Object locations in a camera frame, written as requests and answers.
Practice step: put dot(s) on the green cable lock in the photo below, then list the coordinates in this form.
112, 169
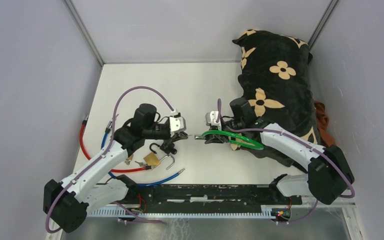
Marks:
246, 141

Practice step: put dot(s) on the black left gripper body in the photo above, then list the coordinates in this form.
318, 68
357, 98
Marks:
158, 131

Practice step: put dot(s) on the black padlock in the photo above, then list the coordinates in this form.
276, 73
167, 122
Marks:
159, 145

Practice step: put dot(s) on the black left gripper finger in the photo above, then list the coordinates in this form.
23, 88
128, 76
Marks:
171, 140
181, 135

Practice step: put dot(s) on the blue cable lock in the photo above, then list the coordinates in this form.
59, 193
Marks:
150, 184

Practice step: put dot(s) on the red cable lock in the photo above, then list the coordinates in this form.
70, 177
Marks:
88, 157

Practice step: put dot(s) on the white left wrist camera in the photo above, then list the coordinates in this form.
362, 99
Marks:
177, 123

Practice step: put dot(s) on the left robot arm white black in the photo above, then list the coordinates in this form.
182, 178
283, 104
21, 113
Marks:
68, 202

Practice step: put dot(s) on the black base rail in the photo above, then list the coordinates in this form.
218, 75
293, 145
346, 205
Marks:
210, 200

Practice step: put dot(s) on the brown cloth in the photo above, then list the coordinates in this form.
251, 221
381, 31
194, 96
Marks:
323, 121

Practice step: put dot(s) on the silver keys of brass padlock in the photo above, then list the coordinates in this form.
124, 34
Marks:
130, 160

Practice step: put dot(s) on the brass padlock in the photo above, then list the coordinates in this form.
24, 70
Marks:
153, 161

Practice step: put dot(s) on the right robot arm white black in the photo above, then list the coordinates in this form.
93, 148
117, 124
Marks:
327, 175

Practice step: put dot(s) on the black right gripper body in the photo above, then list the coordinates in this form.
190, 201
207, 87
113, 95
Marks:
233, 124

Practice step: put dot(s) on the black floral pillow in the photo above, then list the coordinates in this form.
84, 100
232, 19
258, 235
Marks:
274, 79

